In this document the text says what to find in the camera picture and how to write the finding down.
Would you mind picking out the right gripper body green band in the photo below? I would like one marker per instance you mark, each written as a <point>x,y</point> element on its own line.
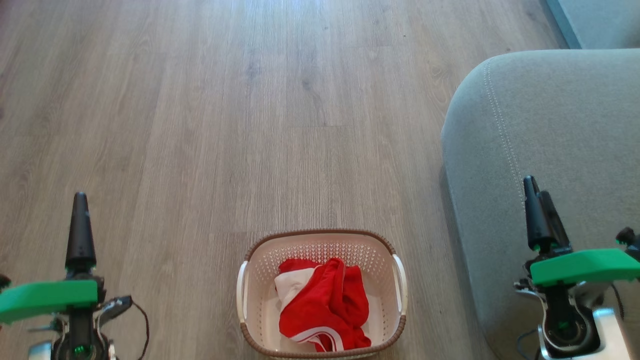
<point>585,267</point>

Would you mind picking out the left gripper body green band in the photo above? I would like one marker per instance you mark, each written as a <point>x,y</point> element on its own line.
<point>45,300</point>

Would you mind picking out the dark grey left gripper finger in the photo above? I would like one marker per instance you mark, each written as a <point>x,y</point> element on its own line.
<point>80,235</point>

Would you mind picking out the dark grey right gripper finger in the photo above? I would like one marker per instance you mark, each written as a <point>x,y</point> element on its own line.
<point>535,220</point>
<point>557,225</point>

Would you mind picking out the red and white garment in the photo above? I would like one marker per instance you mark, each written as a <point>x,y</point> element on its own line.
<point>292,287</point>

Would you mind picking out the red jersey with green letters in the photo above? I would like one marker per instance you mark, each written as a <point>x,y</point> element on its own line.
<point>332,305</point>

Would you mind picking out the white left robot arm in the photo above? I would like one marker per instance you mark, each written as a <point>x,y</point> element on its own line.
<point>40,352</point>

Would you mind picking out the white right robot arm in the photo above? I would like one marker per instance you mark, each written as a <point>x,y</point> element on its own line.
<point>612,335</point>

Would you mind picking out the grey fabric sofa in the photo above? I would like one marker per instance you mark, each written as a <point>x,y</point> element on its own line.
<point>560,140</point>

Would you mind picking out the cream plastic laundry basket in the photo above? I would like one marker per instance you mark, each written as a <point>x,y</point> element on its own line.
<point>260,300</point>

